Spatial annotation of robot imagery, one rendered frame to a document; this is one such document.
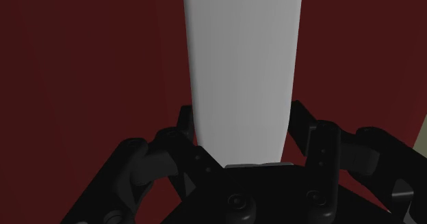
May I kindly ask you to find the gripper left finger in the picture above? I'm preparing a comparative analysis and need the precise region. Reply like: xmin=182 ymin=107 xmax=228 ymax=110
xmin=60 ymin=105 xmax=224 ymax=224

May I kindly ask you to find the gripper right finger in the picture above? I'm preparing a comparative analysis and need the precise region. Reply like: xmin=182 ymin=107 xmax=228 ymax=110
xmin=287 ymin=99 xmax=427 ymax=224

